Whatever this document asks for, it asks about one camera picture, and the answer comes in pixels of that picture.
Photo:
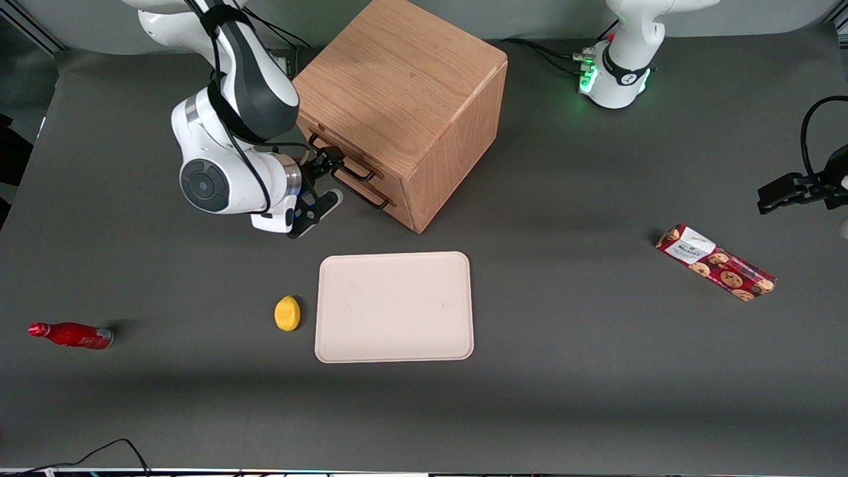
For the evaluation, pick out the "red tartan cookie box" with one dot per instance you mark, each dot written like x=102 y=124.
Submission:
x=715 y=262

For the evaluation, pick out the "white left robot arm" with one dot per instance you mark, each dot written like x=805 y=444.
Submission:
x=626 y=66

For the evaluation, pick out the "yellow lemon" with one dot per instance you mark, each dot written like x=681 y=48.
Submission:
x=287 y=313

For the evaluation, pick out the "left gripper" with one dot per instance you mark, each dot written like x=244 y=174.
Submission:
x=812 y=185

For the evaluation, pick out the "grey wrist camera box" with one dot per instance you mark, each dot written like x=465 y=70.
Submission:
x=318 y=212

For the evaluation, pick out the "beige rectangular tray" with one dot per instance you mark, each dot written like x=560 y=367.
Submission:
x=394 y=307

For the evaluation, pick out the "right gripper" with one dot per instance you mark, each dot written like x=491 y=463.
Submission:
x=314 y=166

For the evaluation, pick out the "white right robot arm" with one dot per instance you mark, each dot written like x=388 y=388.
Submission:
x=252 y=73

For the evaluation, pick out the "wooden drawer cabinet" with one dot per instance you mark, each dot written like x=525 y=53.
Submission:
x=404 y=79

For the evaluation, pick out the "aluminium frame profile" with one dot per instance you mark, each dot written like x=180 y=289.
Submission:
x=33 y=30

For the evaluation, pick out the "red bottle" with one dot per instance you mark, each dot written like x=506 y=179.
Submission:
x=73 y=335

